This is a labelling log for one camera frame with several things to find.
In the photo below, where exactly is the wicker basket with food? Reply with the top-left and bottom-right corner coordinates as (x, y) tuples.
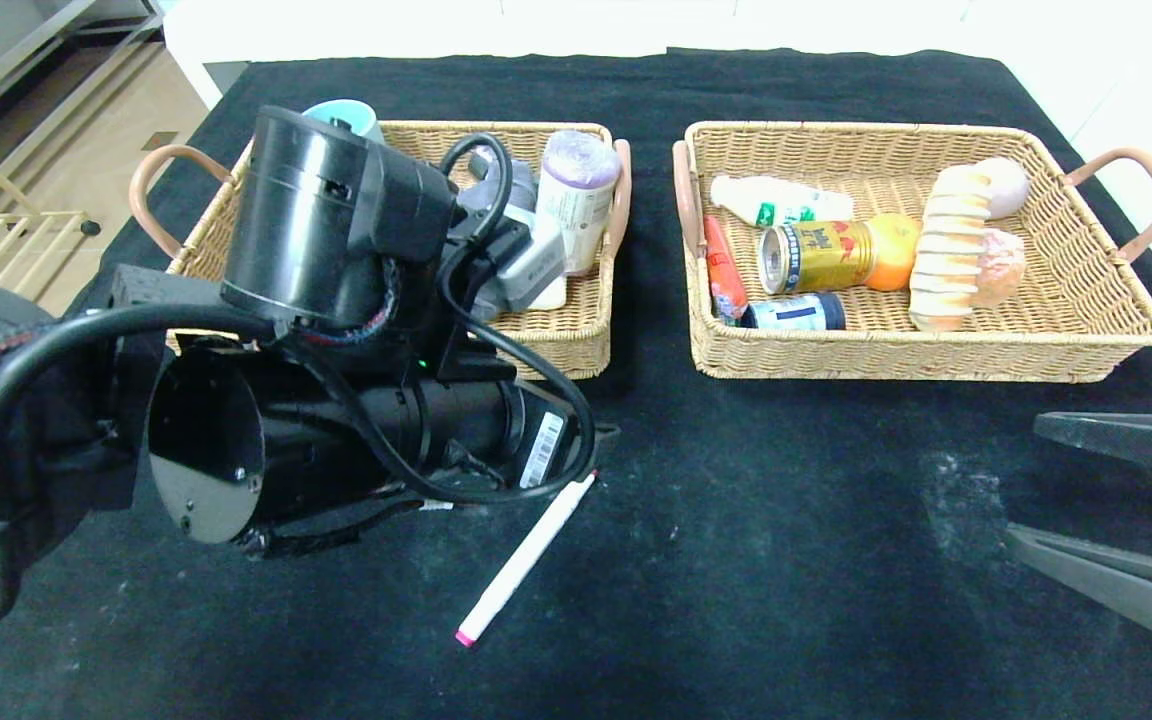
(673, 121), (1152, 384)

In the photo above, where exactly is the black left camera cable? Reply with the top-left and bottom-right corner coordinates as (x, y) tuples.
(0, 130), (599, 626)

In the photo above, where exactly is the dark blue small jar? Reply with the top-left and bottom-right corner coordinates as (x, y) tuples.
(742, 292), (847, 332)

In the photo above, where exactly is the white marker pen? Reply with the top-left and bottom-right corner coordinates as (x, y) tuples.
(455, 472), (599, 647)

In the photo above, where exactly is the gold drink can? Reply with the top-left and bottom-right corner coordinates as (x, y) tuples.
(757, 220), (877, 296)

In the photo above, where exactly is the grey towel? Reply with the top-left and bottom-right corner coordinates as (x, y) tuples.
(458, 148), (539, 236)

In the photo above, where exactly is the striped bread loaf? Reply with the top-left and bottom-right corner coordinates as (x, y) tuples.
(908, 165), (995, 333)

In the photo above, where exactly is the white milk drink bottle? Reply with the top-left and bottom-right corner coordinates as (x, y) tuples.
(710, 175), (854, 229)

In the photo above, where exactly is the purple trash bag roll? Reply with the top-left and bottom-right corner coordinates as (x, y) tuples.
(535, 130), (623, 277)

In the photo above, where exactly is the light wooden rack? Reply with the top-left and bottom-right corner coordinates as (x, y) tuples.
(0, 115), (102, 301)

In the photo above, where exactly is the orange sausage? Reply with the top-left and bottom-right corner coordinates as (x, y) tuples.
(703, 213), (750, 323)

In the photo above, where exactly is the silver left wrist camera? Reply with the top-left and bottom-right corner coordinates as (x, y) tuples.
(474, 222), (568, 315)

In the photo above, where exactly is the brown round bun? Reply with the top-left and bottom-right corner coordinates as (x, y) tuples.
(976, 228), (1028, 307)

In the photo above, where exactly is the pale pink egg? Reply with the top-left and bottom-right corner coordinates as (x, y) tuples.
(976, 158), (1031, 219)

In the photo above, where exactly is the wicker basket with daily items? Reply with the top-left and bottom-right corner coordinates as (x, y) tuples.
(129, 121), (632, 381)

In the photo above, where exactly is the white soap bar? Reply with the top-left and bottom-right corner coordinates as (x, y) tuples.
(524, 274), (569, 312)

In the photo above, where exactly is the light blue mug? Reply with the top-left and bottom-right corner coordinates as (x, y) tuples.
(300, 99), (385, 147)

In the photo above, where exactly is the orange fruit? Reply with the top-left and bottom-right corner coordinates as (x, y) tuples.
(866, 213), (924, 293)

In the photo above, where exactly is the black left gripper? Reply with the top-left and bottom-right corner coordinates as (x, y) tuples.
(431, 377), (622, 491)

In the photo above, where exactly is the white table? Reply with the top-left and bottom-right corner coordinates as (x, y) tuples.
(162, 0), (1007, 111)

